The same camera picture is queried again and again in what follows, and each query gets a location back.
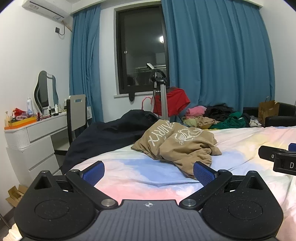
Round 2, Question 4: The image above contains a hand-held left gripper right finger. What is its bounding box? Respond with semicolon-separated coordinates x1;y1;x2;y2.
179;161;269;211

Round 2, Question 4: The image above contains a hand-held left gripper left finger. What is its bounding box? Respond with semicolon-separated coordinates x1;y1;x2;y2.
29;161;118;211

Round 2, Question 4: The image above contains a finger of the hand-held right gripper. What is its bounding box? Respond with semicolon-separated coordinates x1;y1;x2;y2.
258;143;296;161

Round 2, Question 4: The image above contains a tan printed T-shirt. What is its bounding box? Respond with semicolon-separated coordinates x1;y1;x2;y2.
131;119;222;179

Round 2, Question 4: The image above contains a pink clothes hanger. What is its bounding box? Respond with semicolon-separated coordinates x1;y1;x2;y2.
141;97;154;111

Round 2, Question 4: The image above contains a white grey garment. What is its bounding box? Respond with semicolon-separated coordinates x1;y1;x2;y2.
249;116;262;127

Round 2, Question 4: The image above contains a brown paper bag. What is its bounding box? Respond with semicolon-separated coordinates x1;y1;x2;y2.
258;96;280;124

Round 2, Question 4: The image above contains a black garment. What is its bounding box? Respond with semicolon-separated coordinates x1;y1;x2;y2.
62;110;163;174

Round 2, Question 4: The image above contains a black sofa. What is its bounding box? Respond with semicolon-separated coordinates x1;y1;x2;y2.
243;102;296;128

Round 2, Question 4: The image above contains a green garment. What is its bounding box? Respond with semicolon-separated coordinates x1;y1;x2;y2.
209;112;247;130

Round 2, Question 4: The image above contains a beige garment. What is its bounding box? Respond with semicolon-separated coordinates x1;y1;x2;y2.
196;116;221;130

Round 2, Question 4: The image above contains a pale yellow garment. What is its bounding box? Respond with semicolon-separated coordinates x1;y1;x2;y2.
181;116;198;127

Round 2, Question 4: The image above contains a pink garment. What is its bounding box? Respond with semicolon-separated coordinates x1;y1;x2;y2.
186;105;207;117

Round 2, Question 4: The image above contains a white vanity desk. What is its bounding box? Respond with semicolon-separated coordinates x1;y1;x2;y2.
4;112;70;181

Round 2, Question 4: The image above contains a red garment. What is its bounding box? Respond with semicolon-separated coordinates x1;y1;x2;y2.
153;87;191;117

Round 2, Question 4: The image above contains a cardboard box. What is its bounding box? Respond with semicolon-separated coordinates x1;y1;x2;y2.
6;184;30;208

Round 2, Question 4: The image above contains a garment steamer stand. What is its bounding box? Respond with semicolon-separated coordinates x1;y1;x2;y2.
146;62;169;117

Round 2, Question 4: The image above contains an orange box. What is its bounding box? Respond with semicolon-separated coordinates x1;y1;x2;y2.
4;116;37;130

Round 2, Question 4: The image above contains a tall spray bottle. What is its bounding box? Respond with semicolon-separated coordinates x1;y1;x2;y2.
26;97;34;116

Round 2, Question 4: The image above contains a wavy vanity mirror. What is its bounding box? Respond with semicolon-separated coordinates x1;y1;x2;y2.
34;71;59;114

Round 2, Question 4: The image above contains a wide blue curtain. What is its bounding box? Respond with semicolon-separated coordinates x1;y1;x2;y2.
161;0;275;116

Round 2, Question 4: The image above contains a narrow blue curtain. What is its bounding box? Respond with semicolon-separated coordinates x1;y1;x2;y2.
69;5;104;123

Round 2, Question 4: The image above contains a dark framed window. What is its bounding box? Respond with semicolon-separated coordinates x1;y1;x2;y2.
113;5;170;96

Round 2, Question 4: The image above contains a white air conditioner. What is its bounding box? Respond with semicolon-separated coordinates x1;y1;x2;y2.
22;0;71;24

